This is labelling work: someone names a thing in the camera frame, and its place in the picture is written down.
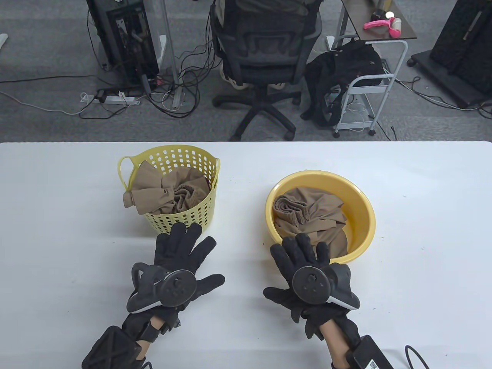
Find grey VR controller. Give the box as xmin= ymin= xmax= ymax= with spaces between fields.
xmin=292 ymin=264 xmax=361 ymax=310
xmin=127 ymin=263 xmax=198 ymax=312

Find person's right hand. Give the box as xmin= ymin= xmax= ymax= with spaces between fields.
xmin=263 ymin=233 xmax=362 ymax=341

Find brown shorts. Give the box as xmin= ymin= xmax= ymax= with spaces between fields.
xmin=123 ymin=161 xmax=211 ymax=216
xmin=273 ymin=188 xmax=348 ymax=259

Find black forearm brace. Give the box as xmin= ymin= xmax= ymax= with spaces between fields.
xmin=81 ymin=326 xmax=143 ymax=369

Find black bag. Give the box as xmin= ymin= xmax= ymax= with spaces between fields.
xmin=301 ymin=38 xmax=385 ymax=127

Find yellow perforated plastic basket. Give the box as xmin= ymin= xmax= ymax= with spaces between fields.
xmin=118 ymin=145 xmax=221 ymax=235

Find white cart with brown top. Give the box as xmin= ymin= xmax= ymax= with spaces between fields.
xmin=331 ymin=0 xmax=418 ymax=138

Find black battery pack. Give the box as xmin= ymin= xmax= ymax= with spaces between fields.
xmin=346 ymin=335 xmax=394 ymax=369

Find bundle of black cables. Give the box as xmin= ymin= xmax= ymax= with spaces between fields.
xmin=148 ymin=0 xmax=225 ymax=119

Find person's left forearm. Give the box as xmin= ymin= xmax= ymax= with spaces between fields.
xmin=115 ymin=315 xmax=162 ymax=369

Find yellow plastic basin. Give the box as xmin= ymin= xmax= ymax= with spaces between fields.
xmin=265 ymin=170 xmax=376 ymax=266

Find grey desk leg post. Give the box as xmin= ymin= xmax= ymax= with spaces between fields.
xmin=158 ymin=0 xmax=182 ymax=109

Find person's left hand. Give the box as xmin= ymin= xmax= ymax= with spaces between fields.
xmin=122 ymin=222 xmax=226 ymax=342

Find black computer tower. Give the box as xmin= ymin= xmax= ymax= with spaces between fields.
xmin=86 ymin=0 xmax=160 ymax=91

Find black wheeled cabinet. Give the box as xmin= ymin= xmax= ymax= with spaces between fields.
xmin=407 ymin=0 xmax=492 ymax=109

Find white floor cable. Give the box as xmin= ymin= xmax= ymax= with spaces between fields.
xmin=0 ymin=90 xmax=83 ymax=115

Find black looped cable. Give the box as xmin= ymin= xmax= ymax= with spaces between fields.
xmin=404 ymin=345 xmax=429 ymax=369

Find pink plastic tool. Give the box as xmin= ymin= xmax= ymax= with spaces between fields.
xmin=364 ymin=17 xmax=402 ymax=38

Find white power strip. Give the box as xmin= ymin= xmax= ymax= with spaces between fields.
xmin=81 ymin=92 xmax=141 ymax=105

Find black mesh office chair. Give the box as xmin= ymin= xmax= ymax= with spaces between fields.
xmin=212 ymin=0 xmax=325 ymax=142

